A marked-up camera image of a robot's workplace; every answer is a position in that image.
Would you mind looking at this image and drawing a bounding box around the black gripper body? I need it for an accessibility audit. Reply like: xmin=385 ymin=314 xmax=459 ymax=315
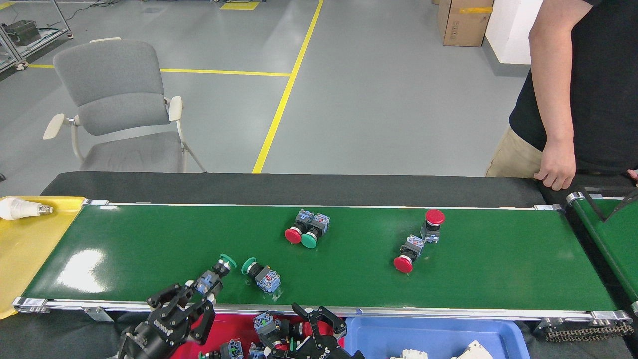
xmin=299 ymin=349 xmax=365 ymax=359
xmin=120 ymin=302 xmax=192 ymax=359

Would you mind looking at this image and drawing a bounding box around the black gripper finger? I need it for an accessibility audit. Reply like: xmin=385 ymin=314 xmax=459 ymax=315
xmin=308 ymin=307 xmax=348 ymax=352
xmin=187 ymin=297 xmax=216 ymax=345
xmin=269 ymin=303 xmax=322 ymax=357
xmin=147 ymin=283 xmax=196 ymax=309

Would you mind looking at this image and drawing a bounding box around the green ring push button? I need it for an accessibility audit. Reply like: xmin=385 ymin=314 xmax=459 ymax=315
xmin=193 ymin=253 xmax=237 ymax=296

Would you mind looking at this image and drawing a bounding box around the green mushroom push button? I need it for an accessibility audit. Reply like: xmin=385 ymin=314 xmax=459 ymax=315
xmin=301 ymin=213 xmax=331 ymax=249
xmin=241 ymin=257 xmax=281 ymax=293

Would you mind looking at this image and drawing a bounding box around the red mushroom push button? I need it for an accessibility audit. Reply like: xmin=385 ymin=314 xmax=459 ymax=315
xmin=420 ymin=209 xmax=446 ymax=244
xmin=284 ymin=209 xmax=315 ymax=245
xmin=393 ymin=235 xmax=425 ymax=274

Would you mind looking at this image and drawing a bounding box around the red plastic tray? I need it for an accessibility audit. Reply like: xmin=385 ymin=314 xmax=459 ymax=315
xmin=169 ymin=313 xmax=347 ymax=359

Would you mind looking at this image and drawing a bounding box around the blue plastic tray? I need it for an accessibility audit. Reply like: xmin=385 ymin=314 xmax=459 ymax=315
xmin=344 ymin=317 xmax=531 ymax=359

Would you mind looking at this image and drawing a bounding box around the yellow plastic tray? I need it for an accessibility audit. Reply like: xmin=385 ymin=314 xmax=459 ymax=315
xmin=0 ymin=196 xmax=86 ymax=320

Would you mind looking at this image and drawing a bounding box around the green feeder conveyor belt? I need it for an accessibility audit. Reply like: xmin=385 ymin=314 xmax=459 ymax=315
xmin=567 ymin=192 xmax=638 ymax=315

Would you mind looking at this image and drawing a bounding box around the person's right hand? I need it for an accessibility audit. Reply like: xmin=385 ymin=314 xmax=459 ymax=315
xmin=533 ymin=140 xmax=577 ymax=191

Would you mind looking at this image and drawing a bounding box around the white light bulb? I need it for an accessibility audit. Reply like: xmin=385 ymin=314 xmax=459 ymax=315
xmin=0 ymin=197 xmax=54 ymax=221

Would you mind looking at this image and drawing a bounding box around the grey fabric armchair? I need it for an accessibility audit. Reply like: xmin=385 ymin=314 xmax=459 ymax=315
xmin=43 ymin=37 xmax=206 ymax=174

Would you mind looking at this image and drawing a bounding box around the metal rack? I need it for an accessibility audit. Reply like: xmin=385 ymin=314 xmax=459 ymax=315
xmin=0 ymin=0 xmax=74 ymax=74

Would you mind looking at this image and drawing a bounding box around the black equipment box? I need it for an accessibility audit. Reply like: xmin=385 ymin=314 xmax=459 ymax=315
xmin=4 ymin=20 xmax=42 ymax=46

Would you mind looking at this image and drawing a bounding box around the brown cardboard box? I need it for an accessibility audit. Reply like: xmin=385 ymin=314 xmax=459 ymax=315
xmin=437 ymin=0 xmax=495 ymax=48

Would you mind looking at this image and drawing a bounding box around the person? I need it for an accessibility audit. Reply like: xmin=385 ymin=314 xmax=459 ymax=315
xmin=486 ymin=0 xmax=638 ymax=179

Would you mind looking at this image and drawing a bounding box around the black drive chain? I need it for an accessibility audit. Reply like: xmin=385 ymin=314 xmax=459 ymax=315
xmin=543 ymin=322 xmax=635 ymax=342

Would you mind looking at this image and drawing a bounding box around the black guide frame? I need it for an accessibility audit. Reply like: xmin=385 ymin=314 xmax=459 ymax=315
xmin=583 ymin=187 xmax=638 ymax=221

